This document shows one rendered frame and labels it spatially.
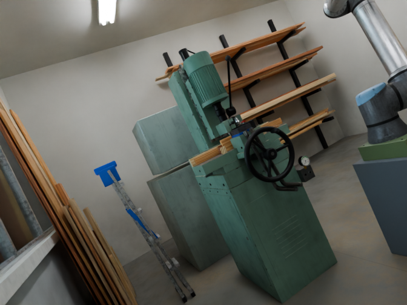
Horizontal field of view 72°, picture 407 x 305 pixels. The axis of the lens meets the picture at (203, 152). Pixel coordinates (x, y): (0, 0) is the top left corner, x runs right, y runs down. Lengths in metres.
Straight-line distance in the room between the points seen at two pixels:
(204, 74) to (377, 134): 0.98
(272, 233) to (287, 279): 0.28
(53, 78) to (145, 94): 1.16
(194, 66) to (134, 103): 2.37
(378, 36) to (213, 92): 0.91
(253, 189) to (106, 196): 2.54
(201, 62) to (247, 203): 0.86
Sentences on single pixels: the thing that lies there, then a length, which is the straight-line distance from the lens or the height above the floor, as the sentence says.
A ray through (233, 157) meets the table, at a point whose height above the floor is 0.86.
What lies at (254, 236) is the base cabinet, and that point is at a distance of 1.64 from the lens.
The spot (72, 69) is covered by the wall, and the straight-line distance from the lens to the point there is 4.13.
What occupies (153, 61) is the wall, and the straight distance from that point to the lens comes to 4.26.
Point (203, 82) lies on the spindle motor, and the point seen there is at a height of 1.33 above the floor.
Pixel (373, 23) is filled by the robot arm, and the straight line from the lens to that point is 1.84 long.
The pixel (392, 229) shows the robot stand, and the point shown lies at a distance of 1.84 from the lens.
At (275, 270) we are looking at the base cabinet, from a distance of 1.75.
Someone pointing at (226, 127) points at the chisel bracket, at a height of 1.03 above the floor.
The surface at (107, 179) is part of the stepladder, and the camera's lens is 2.10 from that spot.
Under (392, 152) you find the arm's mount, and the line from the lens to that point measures 1.63.
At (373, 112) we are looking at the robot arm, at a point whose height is 0.78.
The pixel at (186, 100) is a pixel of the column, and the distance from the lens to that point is 1.91.
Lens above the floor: 1.02
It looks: 2 degrees down
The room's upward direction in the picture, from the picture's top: 25 degrees counter-clockwise
